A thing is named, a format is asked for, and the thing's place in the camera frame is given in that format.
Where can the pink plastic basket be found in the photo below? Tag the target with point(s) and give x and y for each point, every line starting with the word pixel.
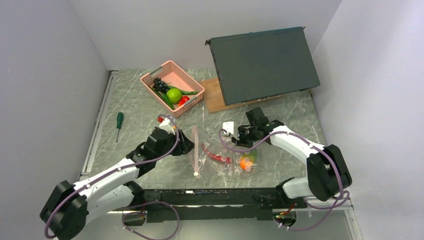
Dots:
pixel 175 76

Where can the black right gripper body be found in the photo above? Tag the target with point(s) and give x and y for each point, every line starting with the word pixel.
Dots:
pixel 246 137

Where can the fake green bean pod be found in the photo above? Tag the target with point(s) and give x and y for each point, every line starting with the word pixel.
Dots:
pixel 183 92

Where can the green handled screwdriver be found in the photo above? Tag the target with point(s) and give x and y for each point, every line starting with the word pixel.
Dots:
pixel 119 123

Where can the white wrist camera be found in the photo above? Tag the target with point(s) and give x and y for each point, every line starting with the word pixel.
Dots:
pixel 167 123
pixel 229 128

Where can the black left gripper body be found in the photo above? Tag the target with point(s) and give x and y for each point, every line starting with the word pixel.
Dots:
pixel 171 142

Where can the clear zip top bag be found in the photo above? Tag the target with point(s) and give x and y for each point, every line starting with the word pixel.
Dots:
pixel 199 160

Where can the fake black grape bunch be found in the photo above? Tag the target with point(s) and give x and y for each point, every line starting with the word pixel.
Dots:
pixel 160 86

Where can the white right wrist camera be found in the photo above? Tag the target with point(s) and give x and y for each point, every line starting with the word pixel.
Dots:
pixel 229 128

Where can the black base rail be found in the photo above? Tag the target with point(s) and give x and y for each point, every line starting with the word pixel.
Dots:
pixel 262 204

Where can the brown wooden board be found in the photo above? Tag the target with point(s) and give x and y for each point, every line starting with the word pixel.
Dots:
pixel 214 99

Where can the fake green chili pepper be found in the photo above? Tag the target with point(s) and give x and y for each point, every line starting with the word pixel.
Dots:
pixel 167 101

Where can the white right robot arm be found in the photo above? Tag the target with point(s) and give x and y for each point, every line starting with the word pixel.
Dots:
pixel 327 174

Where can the fake green lime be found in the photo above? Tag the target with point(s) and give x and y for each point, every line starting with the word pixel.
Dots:
pixel 174 95

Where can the fake red chili pepper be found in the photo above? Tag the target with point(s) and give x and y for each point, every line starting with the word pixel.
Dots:
pixel 215 157

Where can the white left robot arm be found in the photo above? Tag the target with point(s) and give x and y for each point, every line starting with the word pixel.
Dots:
pixel 73 205

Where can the aluminium side rail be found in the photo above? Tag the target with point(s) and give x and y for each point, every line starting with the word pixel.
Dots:
pixel 96 136

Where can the fake orange green mango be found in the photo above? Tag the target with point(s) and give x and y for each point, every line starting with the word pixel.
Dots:
pixel 248 161

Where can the fake green cucumber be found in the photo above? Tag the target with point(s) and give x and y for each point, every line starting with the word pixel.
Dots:
pixel 159 94

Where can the fake red tomato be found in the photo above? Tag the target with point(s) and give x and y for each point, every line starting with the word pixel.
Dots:
pixel 183 100

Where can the dark grey metal chassis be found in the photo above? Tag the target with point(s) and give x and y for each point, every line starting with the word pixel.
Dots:
pixel 263 64

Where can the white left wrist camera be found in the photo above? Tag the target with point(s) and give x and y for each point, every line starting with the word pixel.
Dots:
pixel 167 123

